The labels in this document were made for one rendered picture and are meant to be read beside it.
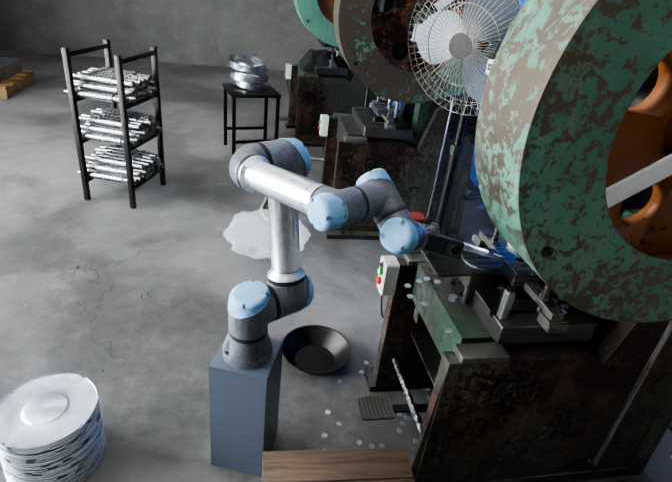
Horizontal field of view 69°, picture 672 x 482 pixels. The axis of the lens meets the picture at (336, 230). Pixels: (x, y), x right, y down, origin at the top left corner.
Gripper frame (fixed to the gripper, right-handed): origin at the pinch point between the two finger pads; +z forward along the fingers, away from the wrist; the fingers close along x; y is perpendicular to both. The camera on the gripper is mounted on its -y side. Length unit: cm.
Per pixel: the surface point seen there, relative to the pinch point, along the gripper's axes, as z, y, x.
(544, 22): -50, -14, -41
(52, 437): -31, 83, 88
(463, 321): 14.4, -12.2, 20.9
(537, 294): 18.8, -28.8, 6.6
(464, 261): 17.7, -6.7, 4.3
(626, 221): -17.2, -38.9, -16.8
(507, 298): 7.8, -21.7, 9.4
